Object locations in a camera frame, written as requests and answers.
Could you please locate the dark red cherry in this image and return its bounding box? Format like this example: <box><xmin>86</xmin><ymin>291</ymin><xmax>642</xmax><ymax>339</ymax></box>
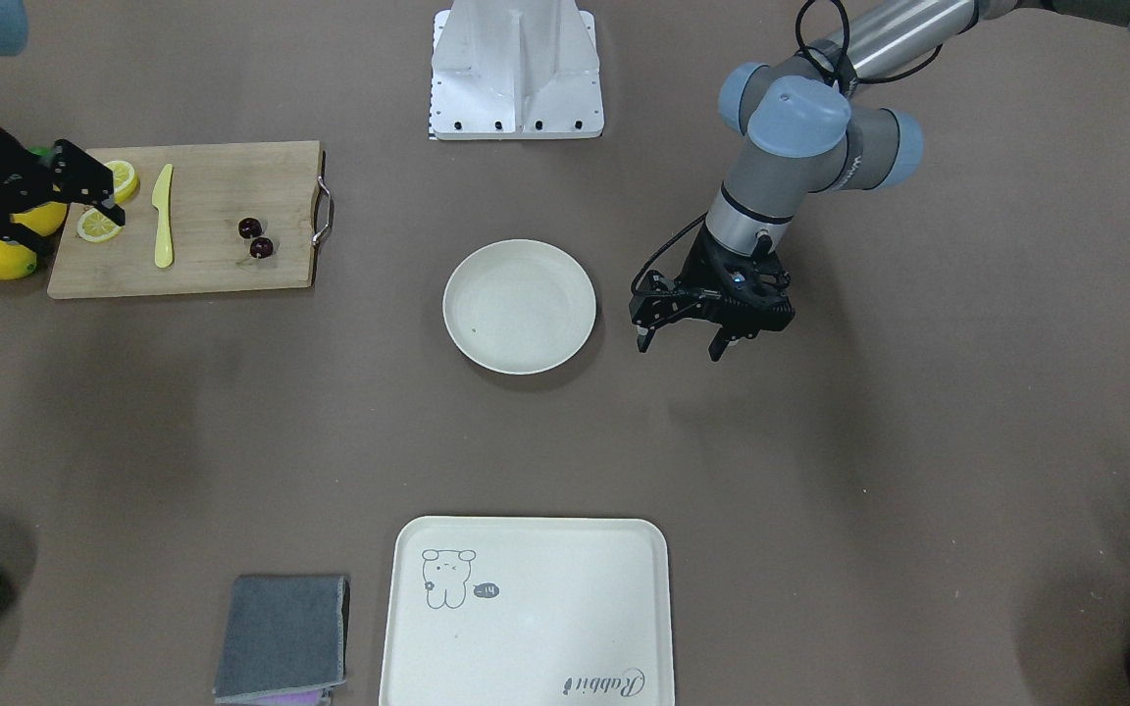
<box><xmin>237</xmin><ymin>218</ymin><xmax>264</xmax><ymax>239</ymax></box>
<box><xmin>247</xmin><ymin>236</ymin><xmax>277</xmax><ymax>260</ymax></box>

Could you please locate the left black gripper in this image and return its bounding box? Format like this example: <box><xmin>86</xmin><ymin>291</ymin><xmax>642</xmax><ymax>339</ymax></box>
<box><xmin>631</xmin><ymin>235</ymin><xmax>796</xmax><ymax>363</ymax></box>

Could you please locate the grey folded cloth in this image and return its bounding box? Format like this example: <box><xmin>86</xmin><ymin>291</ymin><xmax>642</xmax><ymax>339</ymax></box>
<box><xmin>214</xmin><ymin>574</ymin><xmax>348</xmax><ymax>705</ymax></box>

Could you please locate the lower lemon slice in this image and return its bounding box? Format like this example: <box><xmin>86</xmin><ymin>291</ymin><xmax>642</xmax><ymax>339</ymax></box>
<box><xmin>76</xmin><ymin>207</ymin><xmax>123</xmax><ymax>244</ymax></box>

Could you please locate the yellow plastic knife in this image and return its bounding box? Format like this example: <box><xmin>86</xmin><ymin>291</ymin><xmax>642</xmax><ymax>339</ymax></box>
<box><xmin>151</xmin><ymin>164</ymin><xmax>175</xmax><ymax>269</ymax></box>

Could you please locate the wooden cutting board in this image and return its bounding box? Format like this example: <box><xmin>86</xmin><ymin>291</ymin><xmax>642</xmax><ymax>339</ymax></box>
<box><xmin>46</xmin><ymin>140</ymin><xmax>334</xmax><ymax>300</ymax></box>

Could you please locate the round yellow lemon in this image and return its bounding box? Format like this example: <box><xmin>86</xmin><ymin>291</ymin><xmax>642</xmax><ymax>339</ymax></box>
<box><xmin>12</xmin><ymin>202</ymin><xmax>69</xmax><ymax>237</ymax></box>

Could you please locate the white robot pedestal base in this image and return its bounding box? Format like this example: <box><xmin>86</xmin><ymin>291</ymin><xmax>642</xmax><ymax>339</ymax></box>
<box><xmin>428</xmin><ymin>1</ymin><xmax>605</xmax><ymax>140</ymax></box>

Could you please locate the lemon slice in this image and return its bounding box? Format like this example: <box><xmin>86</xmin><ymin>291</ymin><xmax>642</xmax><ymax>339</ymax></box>
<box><xmin>76</xmin><ymin>207</ymin><xmax>123</xmax><ymax>244</ymax></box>
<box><xmin>103</xmin><ymin>158</ymin><xmax>140</xmax><ymax>204</ymax></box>

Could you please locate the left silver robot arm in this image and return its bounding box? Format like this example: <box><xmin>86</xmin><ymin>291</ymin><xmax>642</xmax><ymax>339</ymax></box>
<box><xmin>629</xmin><ymin>1</ymin><xmax>1031</xmax><ymax>361</ymax></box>

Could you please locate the upper lemon slice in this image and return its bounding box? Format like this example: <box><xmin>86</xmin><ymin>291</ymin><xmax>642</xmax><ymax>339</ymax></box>
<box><xmin>103</xmin><ymin>158</ymin><xmax>140</xmax><ymax>204</ymax></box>

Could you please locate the beige round plate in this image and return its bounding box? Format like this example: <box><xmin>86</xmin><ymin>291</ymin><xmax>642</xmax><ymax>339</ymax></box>
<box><xmin>442</xmin><ymin>238</ymin><xmax>599</xmax><ymax>376</ymax></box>

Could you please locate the cream rabbit tray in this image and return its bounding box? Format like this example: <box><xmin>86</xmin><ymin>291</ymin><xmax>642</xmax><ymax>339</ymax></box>
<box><xmin>380</xmin><ymin>517</ymin><xmax>676</xmax><ymax>705</ymax></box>

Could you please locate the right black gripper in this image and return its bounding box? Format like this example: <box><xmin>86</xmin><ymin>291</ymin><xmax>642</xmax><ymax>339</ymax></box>
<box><xmin>0</xmin><ymin>98</ymin><xmax>127</xmax><ymax>246</ymax></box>

